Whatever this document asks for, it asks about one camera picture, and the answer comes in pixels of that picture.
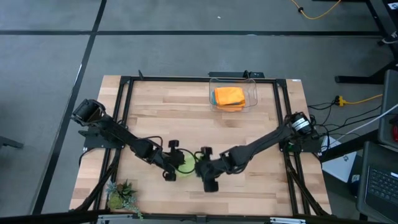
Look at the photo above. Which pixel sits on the white cardboard box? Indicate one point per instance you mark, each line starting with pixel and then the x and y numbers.
pixel 339 168

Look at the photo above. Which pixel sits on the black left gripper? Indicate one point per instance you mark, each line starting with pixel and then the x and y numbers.
pixel 169 159

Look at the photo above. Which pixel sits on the black furniture leg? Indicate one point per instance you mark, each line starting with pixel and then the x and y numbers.
pixel 9 142

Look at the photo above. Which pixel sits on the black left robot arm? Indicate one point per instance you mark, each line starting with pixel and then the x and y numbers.
pixel 118 132

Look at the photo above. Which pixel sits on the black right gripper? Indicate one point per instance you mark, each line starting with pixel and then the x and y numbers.
pixel 210 169

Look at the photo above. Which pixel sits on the green microfiber towel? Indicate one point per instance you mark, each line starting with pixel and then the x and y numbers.
pixel 186 166

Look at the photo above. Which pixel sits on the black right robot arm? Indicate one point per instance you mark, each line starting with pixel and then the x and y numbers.
pixel 267 141

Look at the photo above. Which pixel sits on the grey computer monitor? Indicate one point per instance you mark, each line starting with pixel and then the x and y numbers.
pixel 388 109

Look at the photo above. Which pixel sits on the grey laptop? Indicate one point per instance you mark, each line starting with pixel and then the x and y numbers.
pixel 382 186

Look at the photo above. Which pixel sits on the small artificial succulent plant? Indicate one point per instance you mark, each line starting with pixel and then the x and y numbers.
pixel 115 202

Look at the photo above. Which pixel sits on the orange microfiber towel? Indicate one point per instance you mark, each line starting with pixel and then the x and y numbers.
pixel 230 96
pixel 230 109

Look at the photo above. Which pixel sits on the black desk frame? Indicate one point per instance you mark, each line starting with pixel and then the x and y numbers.
pixel 357 79

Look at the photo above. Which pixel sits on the silver metal bracket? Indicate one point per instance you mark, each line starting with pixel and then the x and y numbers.
pixel 287 221
pixel 115 219

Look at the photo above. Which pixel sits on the clear plastic bin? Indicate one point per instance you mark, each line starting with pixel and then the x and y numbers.
pixel 252 93

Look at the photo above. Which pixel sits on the red object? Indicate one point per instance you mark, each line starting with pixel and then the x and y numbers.
pixel 395 133

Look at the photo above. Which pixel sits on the black aluminium table frame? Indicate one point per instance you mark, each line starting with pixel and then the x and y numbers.
pixel 202 79

